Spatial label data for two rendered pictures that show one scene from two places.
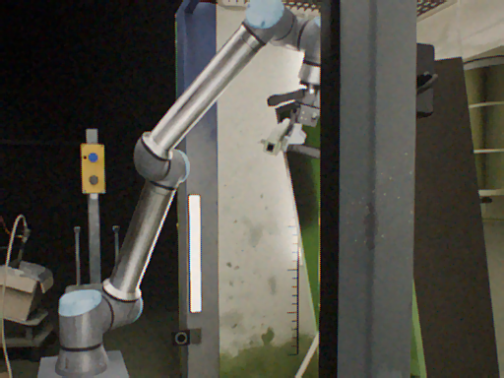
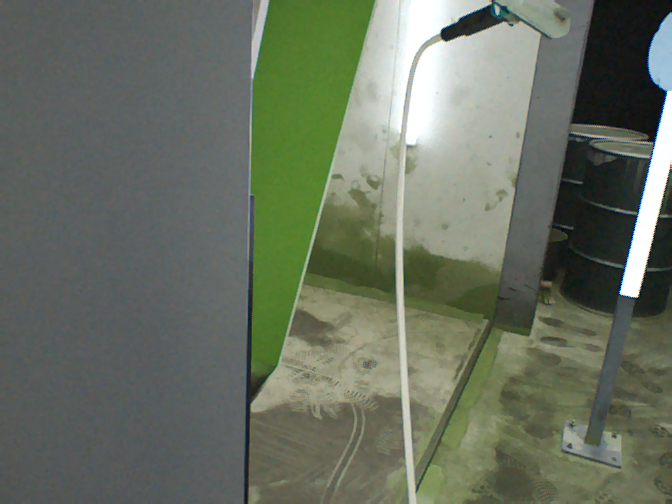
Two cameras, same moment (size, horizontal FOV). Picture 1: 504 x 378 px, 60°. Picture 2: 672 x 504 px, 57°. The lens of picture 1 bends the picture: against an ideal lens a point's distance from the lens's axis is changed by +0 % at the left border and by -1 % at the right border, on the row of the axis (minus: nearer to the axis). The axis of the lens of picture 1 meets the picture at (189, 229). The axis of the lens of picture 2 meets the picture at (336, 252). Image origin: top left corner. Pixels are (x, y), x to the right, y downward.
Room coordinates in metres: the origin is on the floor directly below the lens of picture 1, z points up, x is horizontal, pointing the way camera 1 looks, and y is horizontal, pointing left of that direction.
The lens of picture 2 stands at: (2.53, 0.22, 1.35)
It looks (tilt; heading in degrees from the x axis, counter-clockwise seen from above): 19 degrees down; 217
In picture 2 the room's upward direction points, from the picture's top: 4 degrees clockwise
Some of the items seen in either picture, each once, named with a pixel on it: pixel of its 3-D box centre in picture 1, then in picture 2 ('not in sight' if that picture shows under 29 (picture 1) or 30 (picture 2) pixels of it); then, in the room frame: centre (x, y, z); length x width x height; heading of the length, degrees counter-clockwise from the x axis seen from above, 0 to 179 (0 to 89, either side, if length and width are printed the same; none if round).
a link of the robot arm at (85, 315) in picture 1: (82, 316); not in sight; (1.56, 0.39, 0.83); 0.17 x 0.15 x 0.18; 147
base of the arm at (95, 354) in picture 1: (82, 354); not in sight; (1.56, 0.40, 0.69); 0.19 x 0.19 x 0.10
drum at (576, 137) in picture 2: not in sight; (584, 198); (-1.61, -0.93, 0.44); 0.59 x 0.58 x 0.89; 97
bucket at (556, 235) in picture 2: not in sight; (539, 254); (-1.15, -1.00, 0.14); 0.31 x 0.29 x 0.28; 15
